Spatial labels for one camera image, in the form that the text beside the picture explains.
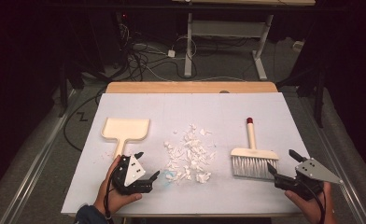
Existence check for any black floor cable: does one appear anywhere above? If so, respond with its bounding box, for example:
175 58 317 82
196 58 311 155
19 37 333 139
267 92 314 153
63 88 108 153

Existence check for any white table cover sheet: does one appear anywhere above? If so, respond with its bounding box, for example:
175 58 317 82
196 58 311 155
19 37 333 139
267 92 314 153
60 92 311 217

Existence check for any white metal desk frame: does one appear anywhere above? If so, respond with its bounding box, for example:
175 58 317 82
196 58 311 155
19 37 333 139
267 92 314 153
171 0 317 81

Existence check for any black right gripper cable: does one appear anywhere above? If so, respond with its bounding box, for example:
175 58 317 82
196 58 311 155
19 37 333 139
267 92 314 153
306 185 328 224

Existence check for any person's left hand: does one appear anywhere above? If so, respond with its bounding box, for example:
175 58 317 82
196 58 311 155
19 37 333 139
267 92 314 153
93 155 143 217

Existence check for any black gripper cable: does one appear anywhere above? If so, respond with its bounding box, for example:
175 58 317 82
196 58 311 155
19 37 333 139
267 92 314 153
104 166 123 220
306 185 328 224

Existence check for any cream plastic dustpan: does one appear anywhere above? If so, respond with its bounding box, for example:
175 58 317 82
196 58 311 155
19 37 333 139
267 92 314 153
101 117 151 161

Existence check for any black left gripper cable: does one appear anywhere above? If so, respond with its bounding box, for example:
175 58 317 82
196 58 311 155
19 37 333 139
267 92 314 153
104 166 123 220

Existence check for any tangle of floor cables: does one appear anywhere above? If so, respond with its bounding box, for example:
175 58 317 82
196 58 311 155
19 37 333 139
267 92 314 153
118 22 201 82

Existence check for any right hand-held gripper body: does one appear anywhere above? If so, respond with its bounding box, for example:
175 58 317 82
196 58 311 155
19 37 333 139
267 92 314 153
274 157 345 202

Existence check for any cream brush with grey bristles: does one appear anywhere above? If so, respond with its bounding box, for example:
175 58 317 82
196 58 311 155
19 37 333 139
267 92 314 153
230 117 280 181

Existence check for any person's right hand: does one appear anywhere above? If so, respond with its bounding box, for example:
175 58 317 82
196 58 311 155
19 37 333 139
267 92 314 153
285 182 338 224

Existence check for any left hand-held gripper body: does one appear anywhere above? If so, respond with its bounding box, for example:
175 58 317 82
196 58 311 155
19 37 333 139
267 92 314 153
110 154 154 196

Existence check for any pile of white paper scraps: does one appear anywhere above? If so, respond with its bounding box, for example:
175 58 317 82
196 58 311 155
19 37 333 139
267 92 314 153
162 123 218 185

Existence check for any black metal stand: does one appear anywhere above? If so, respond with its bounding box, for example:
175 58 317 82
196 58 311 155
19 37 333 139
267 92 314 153
276 60 326 129
57 59 86 119

